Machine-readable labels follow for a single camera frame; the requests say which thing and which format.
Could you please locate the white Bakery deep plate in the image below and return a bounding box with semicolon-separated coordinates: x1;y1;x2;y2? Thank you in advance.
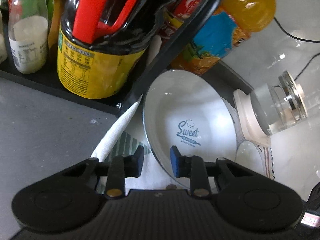
235;140;266;175

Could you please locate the white Sweet deep plate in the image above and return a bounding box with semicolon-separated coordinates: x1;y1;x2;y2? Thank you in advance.
143;70;236;189

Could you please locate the cream kettle base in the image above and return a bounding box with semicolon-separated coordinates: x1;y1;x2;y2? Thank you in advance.
233;89;271;147

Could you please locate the patterned white tablecloth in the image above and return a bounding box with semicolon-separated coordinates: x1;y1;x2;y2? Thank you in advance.
91;98;275;193

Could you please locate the glass electric kettle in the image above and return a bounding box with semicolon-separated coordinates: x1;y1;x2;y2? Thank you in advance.
250;71;308;136

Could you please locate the black metal shelf rack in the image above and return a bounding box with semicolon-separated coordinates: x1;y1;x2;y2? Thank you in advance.
1;0;221;116

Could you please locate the soy sauce jug, yellow label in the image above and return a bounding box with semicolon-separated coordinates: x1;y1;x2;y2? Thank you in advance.
57;0;174;99

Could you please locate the green cap seasoning jar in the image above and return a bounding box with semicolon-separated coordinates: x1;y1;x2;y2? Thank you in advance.
8;0;49;74

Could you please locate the orange juice bottle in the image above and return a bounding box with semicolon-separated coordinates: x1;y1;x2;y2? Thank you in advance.
171;0;277;75

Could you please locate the black power cable right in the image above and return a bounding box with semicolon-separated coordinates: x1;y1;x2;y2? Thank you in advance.
293;52;320;82

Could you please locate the black power cable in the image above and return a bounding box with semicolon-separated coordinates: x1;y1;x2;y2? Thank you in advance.
273;16;320;43
293;52;320;82

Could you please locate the black power cable left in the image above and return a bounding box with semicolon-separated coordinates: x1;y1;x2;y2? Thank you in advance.
273;16;320;43

